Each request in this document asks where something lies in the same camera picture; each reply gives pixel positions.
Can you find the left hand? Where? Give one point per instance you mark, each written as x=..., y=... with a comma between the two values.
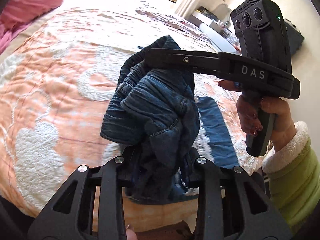
x=130, y=234

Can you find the pink blanket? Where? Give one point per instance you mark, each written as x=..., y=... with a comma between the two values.
x=16, y=15

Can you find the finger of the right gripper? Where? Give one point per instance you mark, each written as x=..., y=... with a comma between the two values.
x=200, y=62

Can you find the right hand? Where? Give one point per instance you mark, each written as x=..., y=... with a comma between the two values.
x=257, y=109

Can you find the orange white quilted bedspread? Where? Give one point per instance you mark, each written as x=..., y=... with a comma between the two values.
x=56, y=86

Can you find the black flat television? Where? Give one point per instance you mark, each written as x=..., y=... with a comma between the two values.
x=294, y=36

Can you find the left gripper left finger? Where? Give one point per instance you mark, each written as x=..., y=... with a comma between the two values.
x=88, y=205

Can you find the green fleece right sleeve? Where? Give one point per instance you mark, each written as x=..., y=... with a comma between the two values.
x=294, y=178

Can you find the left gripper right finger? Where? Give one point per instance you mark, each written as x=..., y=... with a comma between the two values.
x=231, y=204

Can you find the white dressing table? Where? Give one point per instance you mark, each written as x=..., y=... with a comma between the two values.
x=217, y=26

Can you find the blue denim lace-trimmed pants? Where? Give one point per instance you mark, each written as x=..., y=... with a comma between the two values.
x=156, y=112

